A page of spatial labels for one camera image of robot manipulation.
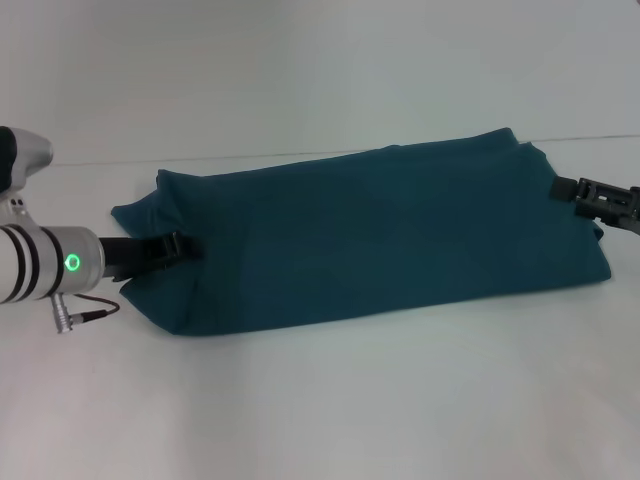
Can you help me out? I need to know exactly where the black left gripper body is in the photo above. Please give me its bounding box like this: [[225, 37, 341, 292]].
[[97, 232, 174, 284]]

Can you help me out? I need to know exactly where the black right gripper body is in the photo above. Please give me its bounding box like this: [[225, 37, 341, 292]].
[[612, 185, 640, 236]]

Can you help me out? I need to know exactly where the teal blue FREE t-shirt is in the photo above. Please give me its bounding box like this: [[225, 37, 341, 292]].
[[109, 127, 613, 339]]

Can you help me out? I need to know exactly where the reddish left arm cable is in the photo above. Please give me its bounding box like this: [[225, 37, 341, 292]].
[[72, 294, 123, 317]]

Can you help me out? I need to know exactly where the silver cable plug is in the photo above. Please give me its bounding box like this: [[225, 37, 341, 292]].
[[49, 293, 110, 336]]

